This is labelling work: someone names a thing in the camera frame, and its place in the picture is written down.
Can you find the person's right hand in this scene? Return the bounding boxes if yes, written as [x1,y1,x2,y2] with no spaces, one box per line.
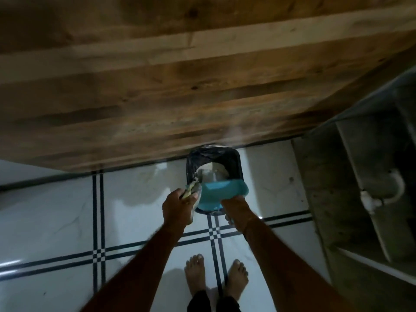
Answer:
[222,196,259,234]

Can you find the person's left hand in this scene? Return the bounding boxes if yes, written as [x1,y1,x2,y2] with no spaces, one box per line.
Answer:
[162,188,201,230]

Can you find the cleaning cloth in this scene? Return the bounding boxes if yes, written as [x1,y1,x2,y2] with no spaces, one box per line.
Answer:
[181,179,203,201]

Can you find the blue plastic dustpan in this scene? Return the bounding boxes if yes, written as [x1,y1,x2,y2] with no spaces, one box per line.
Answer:
[196,179,249,212]

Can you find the person's right forearm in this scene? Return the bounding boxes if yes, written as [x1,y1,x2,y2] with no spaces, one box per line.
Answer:
[242,218,356,312]

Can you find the person's left forearm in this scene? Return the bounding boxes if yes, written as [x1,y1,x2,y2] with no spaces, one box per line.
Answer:
[81,221,186,312]

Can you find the trash bin with black bag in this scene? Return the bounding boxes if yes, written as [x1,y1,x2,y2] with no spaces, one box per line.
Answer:
[185,144,243,215]

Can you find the person's right foot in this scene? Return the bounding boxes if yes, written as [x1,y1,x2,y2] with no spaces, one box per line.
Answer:
[224,259,249,301]

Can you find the person's foot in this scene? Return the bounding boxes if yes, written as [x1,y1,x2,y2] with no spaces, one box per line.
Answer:
[184,254,206,297]
[224,259,249,301]

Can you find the person's left foot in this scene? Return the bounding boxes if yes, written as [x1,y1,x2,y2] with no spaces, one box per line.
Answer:
[184,254,206,297]

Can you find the person's black trousers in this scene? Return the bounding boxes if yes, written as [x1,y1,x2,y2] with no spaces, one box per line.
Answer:
[187,290,242,312]

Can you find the grey concrete shelf unit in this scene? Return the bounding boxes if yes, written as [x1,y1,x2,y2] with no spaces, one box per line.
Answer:
[290,66,416,312]

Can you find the white plastic pipe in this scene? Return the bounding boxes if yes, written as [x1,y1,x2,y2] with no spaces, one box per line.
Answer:
[359,168,406,214]

